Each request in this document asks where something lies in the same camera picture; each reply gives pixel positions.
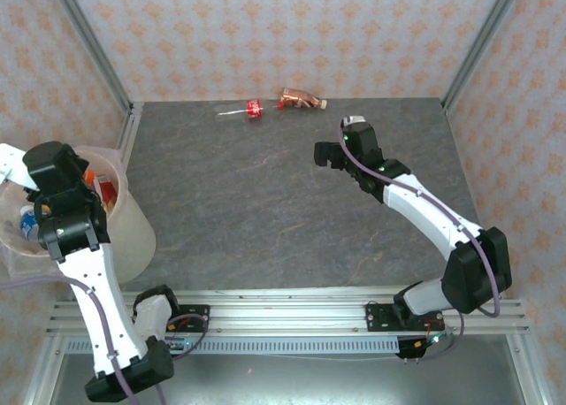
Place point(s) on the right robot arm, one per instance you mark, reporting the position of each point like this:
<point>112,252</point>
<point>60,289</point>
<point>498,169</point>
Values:
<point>424,206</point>

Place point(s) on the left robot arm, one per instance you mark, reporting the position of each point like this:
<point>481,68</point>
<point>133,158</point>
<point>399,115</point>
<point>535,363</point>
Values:
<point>101,299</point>

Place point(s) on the translucent plastic bin liner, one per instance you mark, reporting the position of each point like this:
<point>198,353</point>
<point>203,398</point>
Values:
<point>9,230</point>

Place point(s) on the beige round bin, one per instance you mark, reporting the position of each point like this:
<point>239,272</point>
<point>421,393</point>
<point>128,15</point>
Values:
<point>132,241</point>

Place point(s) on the crumpled brown label bottle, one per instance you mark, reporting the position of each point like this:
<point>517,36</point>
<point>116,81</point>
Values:
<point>294,99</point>

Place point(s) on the clear bottle red cola label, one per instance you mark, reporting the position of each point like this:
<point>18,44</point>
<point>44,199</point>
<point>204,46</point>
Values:
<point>255,109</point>

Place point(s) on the grey metal sheet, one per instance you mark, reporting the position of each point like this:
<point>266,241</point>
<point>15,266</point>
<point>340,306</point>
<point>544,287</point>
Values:
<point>309,378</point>

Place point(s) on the aluminium table side rail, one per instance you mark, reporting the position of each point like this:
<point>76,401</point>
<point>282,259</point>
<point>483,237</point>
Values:
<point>131,126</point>

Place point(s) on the aluminium frame post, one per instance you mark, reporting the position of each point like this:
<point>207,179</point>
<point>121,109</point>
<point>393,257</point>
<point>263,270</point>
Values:
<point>482,47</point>
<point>88,42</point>

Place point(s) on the short aluminium frame strut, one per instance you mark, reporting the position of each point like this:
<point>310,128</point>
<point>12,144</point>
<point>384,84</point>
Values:
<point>42,378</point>
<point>528,374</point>

